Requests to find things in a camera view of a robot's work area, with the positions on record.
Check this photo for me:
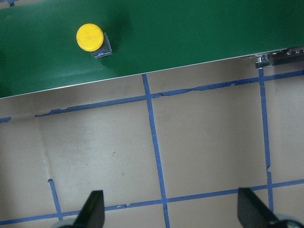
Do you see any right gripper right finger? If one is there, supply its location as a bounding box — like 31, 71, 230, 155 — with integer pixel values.
237, 188, 283, 228

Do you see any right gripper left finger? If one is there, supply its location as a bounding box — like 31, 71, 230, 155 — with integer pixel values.
72, 190, 105, 228

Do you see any yellow push button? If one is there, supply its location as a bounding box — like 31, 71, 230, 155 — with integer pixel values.
76, 23, 113, 59

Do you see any green conveyor belt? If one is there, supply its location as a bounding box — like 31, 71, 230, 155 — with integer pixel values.
0, 0, 304, 97

